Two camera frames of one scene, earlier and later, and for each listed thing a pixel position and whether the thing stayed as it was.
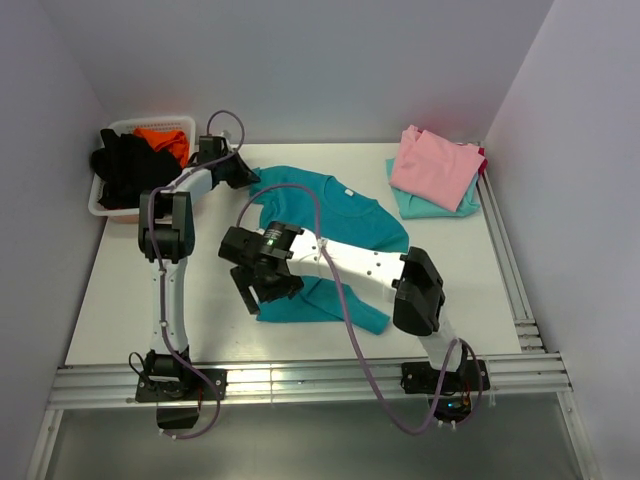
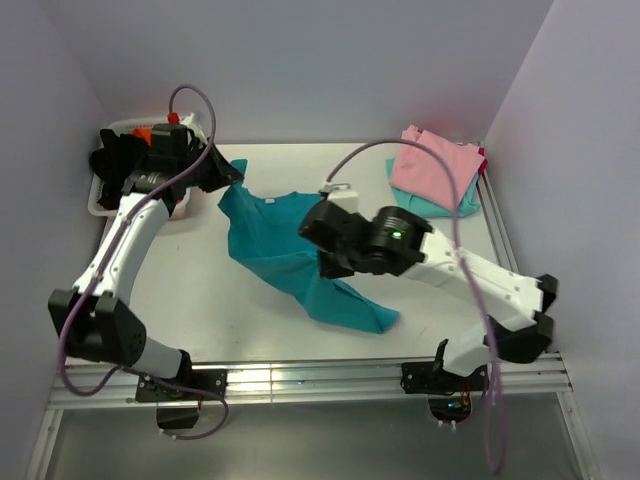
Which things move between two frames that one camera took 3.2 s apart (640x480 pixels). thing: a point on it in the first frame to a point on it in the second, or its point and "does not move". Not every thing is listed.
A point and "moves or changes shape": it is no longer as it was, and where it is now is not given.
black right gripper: [289, 285] to [329, 269]
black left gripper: [245, 177] to [223, 172]
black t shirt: [126, 165] does not move
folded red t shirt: [484, 163] does not move
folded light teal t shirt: [413, 207] does not move
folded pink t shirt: [435, 169] does not move
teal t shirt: [345, 216] moves or changes shape
